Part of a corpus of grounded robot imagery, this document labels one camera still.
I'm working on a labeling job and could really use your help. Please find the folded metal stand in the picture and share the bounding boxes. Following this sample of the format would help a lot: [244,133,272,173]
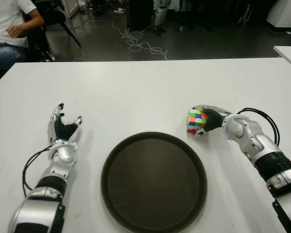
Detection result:
[237,3,254,26]

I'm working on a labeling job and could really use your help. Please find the black chair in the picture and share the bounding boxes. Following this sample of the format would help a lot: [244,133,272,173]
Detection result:
[21,0,84,63]

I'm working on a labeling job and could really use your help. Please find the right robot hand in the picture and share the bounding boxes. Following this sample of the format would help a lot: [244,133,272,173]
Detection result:
[191,104,233,138]

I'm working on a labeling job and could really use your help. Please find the tangled white floor cable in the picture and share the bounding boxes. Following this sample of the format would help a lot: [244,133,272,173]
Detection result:
[111,18,168,61]

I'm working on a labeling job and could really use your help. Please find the white side table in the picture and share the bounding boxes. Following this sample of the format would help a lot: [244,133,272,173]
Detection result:
[273,45,291,72]

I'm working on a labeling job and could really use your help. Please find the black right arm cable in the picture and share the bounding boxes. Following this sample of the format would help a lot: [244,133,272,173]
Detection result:
[237,107,281,146]

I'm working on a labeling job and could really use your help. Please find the seated person white shirt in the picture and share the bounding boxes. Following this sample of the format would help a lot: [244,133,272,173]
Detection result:
[0,0,46,78]

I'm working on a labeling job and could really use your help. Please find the dark brown round plate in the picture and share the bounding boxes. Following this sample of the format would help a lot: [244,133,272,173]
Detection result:
[100,131,208,233]

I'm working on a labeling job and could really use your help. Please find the multicoloured Rubik's cube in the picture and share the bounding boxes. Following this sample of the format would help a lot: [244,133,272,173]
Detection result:
[186,108,210,134]

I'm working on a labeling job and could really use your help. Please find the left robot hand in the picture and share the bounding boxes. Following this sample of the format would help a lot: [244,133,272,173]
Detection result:
[47,103,83,144]

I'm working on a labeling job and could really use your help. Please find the white box cabinet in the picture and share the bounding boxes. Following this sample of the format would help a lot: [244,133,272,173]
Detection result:
[63,0,80,18]

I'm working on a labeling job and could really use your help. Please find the silver humanoid robot legs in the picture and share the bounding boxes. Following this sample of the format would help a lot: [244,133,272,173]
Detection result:
[153,0,172,36]

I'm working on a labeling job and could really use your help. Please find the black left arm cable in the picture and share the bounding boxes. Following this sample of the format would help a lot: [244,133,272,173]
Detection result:
[23,145,51,197]

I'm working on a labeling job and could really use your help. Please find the white cabinet black base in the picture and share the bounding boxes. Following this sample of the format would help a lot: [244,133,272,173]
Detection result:
[265,0,291,33]

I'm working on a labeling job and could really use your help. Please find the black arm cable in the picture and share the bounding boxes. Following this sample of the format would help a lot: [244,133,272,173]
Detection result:
[23,145,51,197]
[237,107,281,146]

